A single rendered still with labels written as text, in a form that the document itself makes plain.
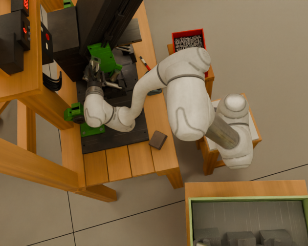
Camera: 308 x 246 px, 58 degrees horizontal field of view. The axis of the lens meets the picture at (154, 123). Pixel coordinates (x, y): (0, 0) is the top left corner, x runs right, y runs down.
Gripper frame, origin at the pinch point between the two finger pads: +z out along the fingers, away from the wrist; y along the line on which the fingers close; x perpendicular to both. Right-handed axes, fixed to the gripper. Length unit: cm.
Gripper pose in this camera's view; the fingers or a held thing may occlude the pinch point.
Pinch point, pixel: (94, 64)
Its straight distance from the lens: 162.8
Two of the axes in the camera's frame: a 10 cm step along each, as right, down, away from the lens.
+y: -8.2, -2.6, -5.2
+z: -1.3, -7.9, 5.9
